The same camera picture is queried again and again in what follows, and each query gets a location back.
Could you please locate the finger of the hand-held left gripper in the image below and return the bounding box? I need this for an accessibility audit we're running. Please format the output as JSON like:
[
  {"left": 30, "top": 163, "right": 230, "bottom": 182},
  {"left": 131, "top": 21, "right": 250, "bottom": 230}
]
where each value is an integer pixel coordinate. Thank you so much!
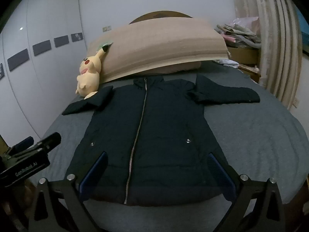
[
  {"left": 34, "top": 132, "right": 61, "bottom": 151},
  {"left": 7, "top": 136, "right": 34, "bottom": 154}
]

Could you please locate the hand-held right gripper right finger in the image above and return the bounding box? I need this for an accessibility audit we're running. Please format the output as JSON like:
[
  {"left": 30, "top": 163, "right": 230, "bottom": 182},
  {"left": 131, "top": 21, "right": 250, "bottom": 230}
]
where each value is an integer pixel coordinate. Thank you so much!
[{"left": 208, "top": 152, "right": 288, "bottom": 232}]

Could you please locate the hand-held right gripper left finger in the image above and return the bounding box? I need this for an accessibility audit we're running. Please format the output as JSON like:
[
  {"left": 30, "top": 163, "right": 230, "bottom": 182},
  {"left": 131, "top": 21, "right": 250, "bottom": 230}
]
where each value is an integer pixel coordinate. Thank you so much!
[{"left": 28, "top": 152, "right": 108, "bottom": 232}]

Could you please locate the dark navy hooded jacket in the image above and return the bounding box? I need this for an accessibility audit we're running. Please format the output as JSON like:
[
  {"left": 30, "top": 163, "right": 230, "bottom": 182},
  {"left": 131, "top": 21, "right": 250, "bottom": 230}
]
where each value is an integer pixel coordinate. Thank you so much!
[{"left": 61, "top": 75, "right": 261, "bottom": 207}]

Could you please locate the pile of clothes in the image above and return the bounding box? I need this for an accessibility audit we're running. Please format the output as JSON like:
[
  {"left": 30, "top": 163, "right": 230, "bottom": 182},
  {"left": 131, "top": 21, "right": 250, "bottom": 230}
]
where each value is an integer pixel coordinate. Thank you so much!
[{"left": 216, "top": 17, "right": 262, "bottom": 51}]

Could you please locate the grey bed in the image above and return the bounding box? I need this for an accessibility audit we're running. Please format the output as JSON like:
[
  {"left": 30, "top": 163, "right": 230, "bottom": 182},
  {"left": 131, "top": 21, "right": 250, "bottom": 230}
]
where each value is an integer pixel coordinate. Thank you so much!
[{"left": 29, "top": 60, "right": 305, "bottom": 232}]

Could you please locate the yellow plush toy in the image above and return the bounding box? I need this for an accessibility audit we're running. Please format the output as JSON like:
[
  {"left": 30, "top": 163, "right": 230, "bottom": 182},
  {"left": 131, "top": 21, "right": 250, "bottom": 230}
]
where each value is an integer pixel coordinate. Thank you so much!
[{"left": 75, "top": 46, "right": 108, "bottom": 99}]

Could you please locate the plain dark wardrobe panel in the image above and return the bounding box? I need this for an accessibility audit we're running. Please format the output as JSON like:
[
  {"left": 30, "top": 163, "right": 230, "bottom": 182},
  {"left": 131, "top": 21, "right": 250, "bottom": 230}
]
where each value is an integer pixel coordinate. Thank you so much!
[
  {"left": 7, "top": 49, "right": 30, "bottom": 72},
  {"left": 32, "top": 40, "right": 52, "bottom": 56},
  {"left": 54, "top": 35, "right": 70, "bottom": 48}
]

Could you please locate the small green cloth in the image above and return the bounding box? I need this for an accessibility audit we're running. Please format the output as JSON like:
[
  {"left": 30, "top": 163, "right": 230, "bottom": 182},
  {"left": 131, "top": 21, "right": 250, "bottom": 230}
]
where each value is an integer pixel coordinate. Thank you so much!
[{"left": 95, "top": 41, "right": 114, "bottom": 50}]

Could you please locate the white cloth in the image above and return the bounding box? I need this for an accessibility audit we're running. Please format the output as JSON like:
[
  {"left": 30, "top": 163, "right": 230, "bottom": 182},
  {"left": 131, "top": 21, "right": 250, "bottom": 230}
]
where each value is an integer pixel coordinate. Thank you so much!
[{"left": 214, "top": 58, "right": 239, "bottom": 68}]

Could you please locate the white wardrobe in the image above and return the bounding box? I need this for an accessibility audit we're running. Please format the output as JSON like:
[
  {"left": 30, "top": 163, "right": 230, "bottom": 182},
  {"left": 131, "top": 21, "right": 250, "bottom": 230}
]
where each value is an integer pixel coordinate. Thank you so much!
[{"left": 0, "top": 0, "right": 88, "bottom": 150}]

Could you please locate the wooden bedside cabinet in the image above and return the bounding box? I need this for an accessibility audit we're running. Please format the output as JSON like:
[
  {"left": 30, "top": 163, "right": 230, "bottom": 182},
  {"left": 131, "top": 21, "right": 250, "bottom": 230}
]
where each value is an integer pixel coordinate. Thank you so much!
[{"left": 227, "top": 46, "right": 261, "bottom": 83}]

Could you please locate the beige curtain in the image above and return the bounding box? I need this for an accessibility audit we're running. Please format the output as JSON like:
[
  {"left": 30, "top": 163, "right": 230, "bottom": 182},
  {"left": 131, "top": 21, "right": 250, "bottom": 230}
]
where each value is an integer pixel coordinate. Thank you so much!
[{"left": 232, "top": 0, "right": 303, "bottom": 109}]

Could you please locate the wooden headboard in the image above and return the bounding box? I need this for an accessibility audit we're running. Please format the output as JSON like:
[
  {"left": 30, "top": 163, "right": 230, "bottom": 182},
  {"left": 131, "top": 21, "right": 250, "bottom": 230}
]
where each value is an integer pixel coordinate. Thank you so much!
[{"left": 129, "top": 11, "right": 194, "bottom": 25}]

